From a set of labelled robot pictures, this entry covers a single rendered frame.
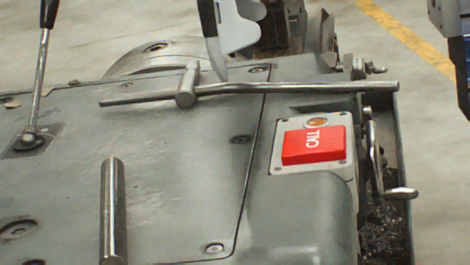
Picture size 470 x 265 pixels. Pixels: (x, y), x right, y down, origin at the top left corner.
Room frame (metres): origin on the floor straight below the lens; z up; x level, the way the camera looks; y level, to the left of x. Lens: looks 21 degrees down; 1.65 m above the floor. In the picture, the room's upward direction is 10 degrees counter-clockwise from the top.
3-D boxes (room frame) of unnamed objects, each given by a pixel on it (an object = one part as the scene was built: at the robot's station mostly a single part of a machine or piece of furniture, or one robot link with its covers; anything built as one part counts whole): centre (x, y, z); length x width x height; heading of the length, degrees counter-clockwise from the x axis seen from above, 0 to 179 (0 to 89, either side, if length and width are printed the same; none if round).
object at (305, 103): (1.05, -0.07, 1.24); 0.09 x 0.08 x 0.03; 172
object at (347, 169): (0.91, -0.05, 1.23); 0.13 x 0.08 x 0.05; 172
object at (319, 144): (0.89, -0.05, 1.26); 0.06 x 0.06 x 0.02; 82
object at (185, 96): (1.12, 0.07, 1.27); 0.12 x 0.02 x 0.02; 174
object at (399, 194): (1.87, -0.26, 0.69); 0.08 x 0.03 x 0.03; 82
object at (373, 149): (1.99, -0.20, 0.75); 0.27 x 0.10 x 0.23; 172
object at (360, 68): (1.95, -0.24, 0.95); 0.07 x 0.04 x 0.04; 82
